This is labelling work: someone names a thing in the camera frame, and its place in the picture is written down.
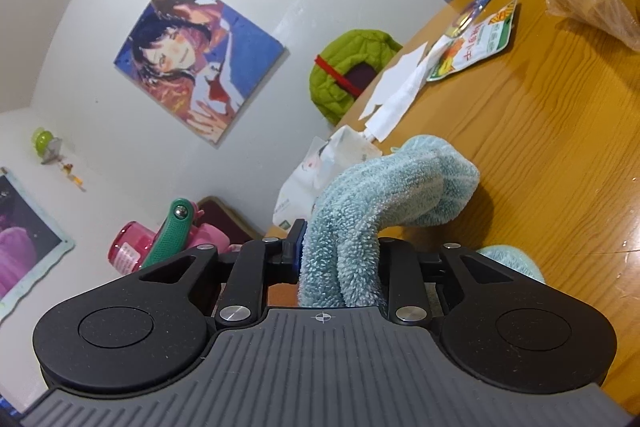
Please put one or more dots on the green wall hook ornament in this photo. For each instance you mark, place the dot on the green wall hook ornament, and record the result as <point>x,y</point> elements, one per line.
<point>45,142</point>

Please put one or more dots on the anime wall poster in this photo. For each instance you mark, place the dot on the anime wall poster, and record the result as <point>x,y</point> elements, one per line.
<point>200,57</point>

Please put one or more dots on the teal towel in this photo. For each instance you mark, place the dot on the teal towel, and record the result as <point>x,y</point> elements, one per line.
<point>360,217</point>

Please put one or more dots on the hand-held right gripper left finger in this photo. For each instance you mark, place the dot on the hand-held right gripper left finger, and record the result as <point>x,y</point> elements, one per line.
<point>298,249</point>

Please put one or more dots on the purple wall picture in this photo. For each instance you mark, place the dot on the purple wall picture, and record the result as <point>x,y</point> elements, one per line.
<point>25,247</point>

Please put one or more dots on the dark red gold-framed chair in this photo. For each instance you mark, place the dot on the dark red gold-framed chair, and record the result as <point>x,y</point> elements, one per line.
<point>235,219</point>

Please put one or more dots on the pink water bottle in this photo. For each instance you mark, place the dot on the pink water bottle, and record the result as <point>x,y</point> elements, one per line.
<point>175,232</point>

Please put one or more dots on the orange and green snack packet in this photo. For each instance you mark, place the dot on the orange and green snack packet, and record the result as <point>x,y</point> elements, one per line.
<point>475,42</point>

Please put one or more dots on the white tissue pack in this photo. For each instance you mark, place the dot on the white tissue pack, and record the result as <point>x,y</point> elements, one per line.
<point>310,177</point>

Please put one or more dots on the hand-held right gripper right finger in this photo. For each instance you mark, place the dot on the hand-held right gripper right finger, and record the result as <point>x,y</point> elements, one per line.
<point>395,267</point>

